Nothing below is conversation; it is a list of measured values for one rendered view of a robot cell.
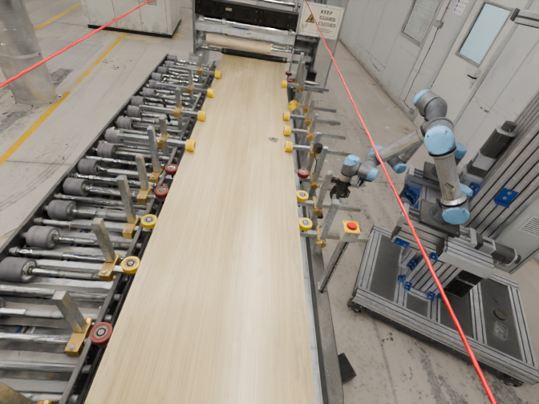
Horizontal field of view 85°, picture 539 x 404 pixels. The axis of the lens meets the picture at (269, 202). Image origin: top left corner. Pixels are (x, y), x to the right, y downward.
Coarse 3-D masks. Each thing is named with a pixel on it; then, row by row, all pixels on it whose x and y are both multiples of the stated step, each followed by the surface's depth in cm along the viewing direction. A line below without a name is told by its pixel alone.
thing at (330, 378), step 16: (304, 144) 273; (304, 160) 256; (304, 208) 214; (320, 256) 182; (320, 272) 173; (320, 304) 158; (320, 320) 151; (320, 336) 145; (320, 352) 142; (336, 352) 141; (320, 368) 139; (336, 368) 135; (336, 384) 130; (336, 400) 126
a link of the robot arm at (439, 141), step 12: (444, 120) 137; (432, 132) 132; (444, 132) 129; (432, 144) 133; (444, 144) 131; (432, 156) 139; (444, 156) 135; (444, 168) 139; (456, 168) 140; (444, 180) 143; (456, 180) 142; (444, 192) 147; (456, 192) 144; (444, 204) 149; (456, 204) 145; (468, 204) 152; (444, 216) 150; (456, 216) 148; (468, 216) 146
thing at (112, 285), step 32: (160, 64) 337; (192, 128) 271; (160, 160) 226; (0, 256) 138; (32, 256) 158; (128, 256) 147; (128, 288) 150; (0, 320) 129; (32, 320) 130; (64, 320) 132; (96, 320) 122; (64, 352) 123; (96, 352) 124
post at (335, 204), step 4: (332, 200) 157; (336, 200) 155; (332, 204) 156; (336, 204) 155; (332, 208) 157; (336, 208) 157; (328, 212) 161; (332, 212) 159; (336, 212) 159; (328, 216) 161; (332, 216) 161; (324, 220) 167; (328, 220) 163; (332, 220) 163; (324, 224) 167; (328, 224) 165; (324, 228) 167; (328, 228) 167; (320, 232) 173; (324, 232) 170; (320, 236) 172; (324, 236) 172; (316, 248) 180; (320, 248) 180
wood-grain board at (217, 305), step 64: (256, 64) 360; (256, 128) 245; (192, 192) 178; (256, 192) 186; (192, 256) 145; (256, 256) 150; (128, 320) 118; (192, 320) 122; (256, 320) 126; (128, 384) 103; (192, 384) 105; (256, 384) 108
